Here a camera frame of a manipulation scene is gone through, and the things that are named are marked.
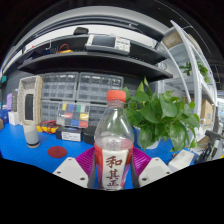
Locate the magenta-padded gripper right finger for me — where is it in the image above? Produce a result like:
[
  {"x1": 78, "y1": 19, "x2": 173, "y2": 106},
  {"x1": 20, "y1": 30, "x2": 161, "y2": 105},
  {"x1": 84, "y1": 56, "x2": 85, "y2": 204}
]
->
[{"x1": 129, "y1": 146, "x2": 174, "y2": 189}]

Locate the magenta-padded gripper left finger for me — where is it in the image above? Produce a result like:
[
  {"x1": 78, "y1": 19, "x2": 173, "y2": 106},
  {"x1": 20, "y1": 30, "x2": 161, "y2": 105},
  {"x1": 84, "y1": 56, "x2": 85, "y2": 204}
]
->
[{"x1": 52, "y1": 146, "x2": 98, "y2": 190}]

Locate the clear red-labelled tea bottle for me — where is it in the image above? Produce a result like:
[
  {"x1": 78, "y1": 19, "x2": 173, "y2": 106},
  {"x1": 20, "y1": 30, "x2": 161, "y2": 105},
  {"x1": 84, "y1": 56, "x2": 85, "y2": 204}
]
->
[{"x1": 93, "y1": 89, "x2": 135, "y2": 192}]

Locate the flat round red coaster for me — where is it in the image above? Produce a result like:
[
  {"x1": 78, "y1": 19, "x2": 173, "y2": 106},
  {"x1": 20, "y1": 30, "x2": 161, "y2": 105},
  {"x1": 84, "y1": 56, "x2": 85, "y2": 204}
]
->
[{"x1": 47, "y1": 145, "x2": 68, "y2": 159}]

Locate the white rectangular block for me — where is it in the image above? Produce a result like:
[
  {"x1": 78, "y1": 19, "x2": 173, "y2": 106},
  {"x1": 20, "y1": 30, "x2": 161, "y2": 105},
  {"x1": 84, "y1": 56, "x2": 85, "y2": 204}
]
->
[{"x1": 167, "y1": 149, "x2": 195, "y2": 173}]

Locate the black box with white label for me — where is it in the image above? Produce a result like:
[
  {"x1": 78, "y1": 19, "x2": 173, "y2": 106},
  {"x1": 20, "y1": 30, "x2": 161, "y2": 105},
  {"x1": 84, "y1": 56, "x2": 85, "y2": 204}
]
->
[{"x1": 55, "y1": 126, "x2": 83, "y2": 143}]

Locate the black flat case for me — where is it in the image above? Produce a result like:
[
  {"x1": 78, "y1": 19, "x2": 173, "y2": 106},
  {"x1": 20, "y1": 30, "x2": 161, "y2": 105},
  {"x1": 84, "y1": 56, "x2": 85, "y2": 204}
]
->
[{"x1": 80, "y1": 125, "x2": 98, "y2": 146}]

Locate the yellow multimeter with red leads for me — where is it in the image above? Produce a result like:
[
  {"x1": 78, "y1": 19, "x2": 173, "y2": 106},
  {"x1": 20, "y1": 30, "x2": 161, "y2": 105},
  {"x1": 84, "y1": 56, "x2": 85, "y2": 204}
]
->
[{"x1": 35, "y1": 119, "x2": 62, "y2": 135}]

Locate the white and grey mug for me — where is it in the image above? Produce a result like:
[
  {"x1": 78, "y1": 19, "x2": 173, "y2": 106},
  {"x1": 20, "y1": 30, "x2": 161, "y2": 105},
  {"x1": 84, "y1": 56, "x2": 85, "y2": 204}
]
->
[{"x1": 22, "y1": 119, "x2": 41, "y2": 149}]

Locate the clear box with coloured compartments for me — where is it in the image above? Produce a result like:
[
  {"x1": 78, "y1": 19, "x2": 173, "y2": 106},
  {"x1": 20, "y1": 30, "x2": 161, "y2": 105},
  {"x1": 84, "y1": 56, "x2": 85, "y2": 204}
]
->
[{"x1": 55, "y1": 102, "x2": 91, "y2": 129}]

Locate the black stand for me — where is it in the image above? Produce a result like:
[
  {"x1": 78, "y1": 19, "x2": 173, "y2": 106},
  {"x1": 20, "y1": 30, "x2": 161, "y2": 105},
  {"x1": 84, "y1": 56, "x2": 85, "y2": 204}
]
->
[{"x1": 194, "y1": 129, "x2": 224, "y2": 164}]

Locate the green potted plant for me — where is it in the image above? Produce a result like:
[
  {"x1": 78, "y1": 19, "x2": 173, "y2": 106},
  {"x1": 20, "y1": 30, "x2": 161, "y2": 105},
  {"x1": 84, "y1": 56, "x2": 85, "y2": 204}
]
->
[{"x1": 121, "y1": 76, "x2": 201, "y2": 153}]

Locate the wide grey drawer cabinet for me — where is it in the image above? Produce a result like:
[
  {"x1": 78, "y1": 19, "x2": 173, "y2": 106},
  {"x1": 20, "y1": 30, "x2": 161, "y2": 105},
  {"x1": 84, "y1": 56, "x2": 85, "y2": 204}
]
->
[{"x1": 39, "y1": 99, "x2": 109, "y2": 128}]

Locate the black speaker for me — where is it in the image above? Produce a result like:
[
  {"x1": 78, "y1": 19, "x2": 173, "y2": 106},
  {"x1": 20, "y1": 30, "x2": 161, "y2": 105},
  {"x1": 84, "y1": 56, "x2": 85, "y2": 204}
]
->
[{"x1": 24, "y1": 93, "x2": 34, "y2": 122}]

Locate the small white box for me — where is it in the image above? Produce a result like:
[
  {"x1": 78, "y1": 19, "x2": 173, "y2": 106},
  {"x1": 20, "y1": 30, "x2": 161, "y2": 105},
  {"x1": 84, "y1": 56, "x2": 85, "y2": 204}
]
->
[{"x1": 7, "y1": 110, "x2": 20, "y2": 127}]

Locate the grey small-parts drawer cabinet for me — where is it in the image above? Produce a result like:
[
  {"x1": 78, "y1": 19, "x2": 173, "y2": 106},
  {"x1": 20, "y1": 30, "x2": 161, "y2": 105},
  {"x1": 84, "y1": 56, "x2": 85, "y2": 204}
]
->
[
  {"x1": 77, "y1": 72, "x2": 125, "y2": 104},
  {"x1": 41, "y1": 71, "x2": 80, "y2": 102}
]

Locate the blue box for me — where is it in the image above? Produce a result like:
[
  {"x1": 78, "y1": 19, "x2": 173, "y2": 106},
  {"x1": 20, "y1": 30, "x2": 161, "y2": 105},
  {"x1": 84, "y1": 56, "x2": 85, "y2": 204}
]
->
[{"x1": 0, "y1": 109, "x2": 10, "y2": 125}]

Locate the dark grey box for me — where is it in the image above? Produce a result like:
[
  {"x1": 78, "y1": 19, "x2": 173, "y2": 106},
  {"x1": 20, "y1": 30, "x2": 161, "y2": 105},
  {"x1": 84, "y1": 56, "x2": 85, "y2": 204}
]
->
[{"x1": 10, "y1": 88, "x2": 19, "y2": 113}]

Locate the purple box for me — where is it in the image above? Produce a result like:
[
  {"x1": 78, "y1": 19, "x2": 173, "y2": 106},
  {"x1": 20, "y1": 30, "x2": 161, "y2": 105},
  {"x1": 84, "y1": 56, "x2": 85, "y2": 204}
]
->
[{"x1": 5, "y1": 93, "x2": 14, "y2": 113}]

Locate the white shelf unit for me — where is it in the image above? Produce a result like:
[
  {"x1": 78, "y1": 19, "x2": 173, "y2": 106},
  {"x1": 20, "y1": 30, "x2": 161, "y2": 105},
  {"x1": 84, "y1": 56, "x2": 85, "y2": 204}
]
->
[{"x1": 156, "y1": 19, "x2": 224, "y2": 158}]

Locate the black workbench shelf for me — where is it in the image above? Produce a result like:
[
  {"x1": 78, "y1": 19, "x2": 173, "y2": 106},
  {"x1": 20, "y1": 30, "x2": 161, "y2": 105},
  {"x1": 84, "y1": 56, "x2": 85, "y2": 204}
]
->
[{"x1": 3, "y1": 24, "x2": 174, "y2": 83}]

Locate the white oscilloscope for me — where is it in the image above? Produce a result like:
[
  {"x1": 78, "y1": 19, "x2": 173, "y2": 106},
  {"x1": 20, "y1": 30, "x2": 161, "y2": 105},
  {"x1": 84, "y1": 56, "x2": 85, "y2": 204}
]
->
[{"x1": 84, "y1": 34, "x2": 132, "y2": 56}]

